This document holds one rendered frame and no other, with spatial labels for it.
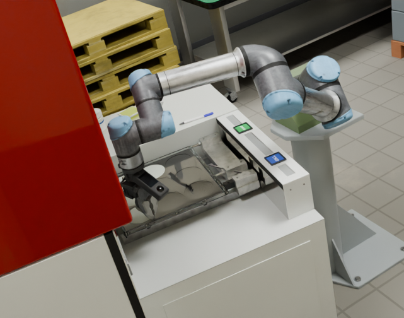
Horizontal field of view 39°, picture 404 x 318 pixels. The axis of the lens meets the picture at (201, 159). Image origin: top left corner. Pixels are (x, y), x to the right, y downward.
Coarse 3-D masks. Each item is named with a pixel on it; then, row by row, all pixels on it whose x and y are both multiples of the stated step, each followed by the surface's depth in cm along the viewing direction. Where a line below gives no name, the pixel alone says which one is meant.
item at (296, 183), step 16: (240, 112) 223; (256, 128) 210; (256, 144) 201; (272, 144) 198; (288, 160) 188; (288, 176) 181; (304, 176) 179; (288, 192) 180; (304, 192) 182; (288, 208) 183; (304, 208) 185
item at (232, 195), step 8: (232, 192) 199; (248, 192) 201; (216, 200) 198; (224, 200) 199; (200, 208) 197; (208, 208) 198; (176, 216) 195; (184, 216) 196; (160, 224) 194; (168, 224) 195; (136, 232) 192; (144, 232) 193; (152, 232) 194; (128, 240) 192
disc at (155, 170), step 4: (144, 168) 215; (148, 168) 214; (152, 168) 214; (156, 168) 213; (160, 168) 212; (164, 168) 212; (148, 172) 212; (152, 172) 212; (156, 172) 211; (160, 172) 210; (156, 176) 209
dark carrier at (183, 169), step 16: (160, 160) 217; (176, 160) 215; (192, 160) 212; (160, 176) 208; (176, 176) 206; (192, 176) 204; (208, 176) 201; (176, 192) 197; (192, 192) 195; (208, 192) 193; (160, 208) 192; (176, 208) 189; (128, 224) 188
